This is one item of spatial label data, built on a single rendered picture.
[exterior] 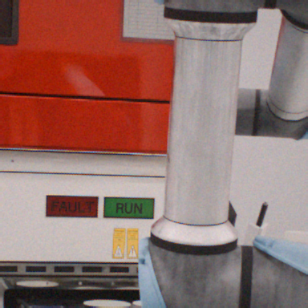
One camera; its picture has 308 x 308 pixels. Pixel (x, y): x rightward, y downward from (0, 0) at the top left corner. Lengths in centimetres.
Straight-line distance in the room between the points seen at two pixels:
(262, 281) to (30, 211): 100
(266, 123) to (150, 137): 67
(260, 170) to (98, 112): 181
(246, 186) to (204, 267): 263
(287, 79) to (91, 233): 91
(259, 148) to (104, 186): 175
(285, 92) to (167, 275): 35
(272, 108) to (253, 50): 239
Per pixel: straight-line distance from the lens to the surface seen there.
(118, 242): 226
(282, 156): 396
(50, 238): 223
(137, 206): 226
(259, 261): 132
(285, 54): 141
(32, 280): 222
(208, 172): 127
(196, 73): 125
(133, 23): 221
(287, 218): 398
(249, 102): 158
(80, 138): 218
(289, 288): 130
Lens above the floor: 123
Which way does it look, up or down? 3 degrees down
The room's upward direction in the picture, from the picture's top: 2 degrees clockwise
